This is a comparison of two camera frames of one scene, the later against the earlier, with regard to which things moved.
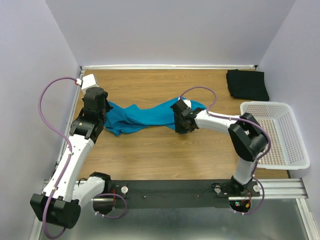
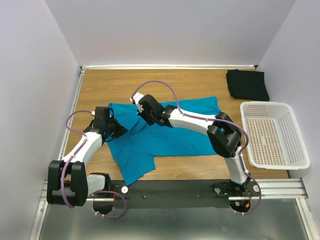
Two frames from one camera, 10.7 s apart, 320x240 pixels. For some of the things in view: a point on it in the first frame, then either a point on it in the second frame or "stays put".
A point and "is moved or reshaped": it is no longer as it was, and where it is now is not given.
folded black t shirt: (247, 85) stays put
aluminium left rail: (68, 117) stays put
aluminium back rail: (167, 67) stays put
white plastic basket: (288, 150) stays put
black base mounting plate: (178, 193) stays put
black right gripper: (178, 128) → (150, 122)
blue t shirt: (118, 119) is moved or reshaped
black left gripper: (108, 107) → (121, 129)
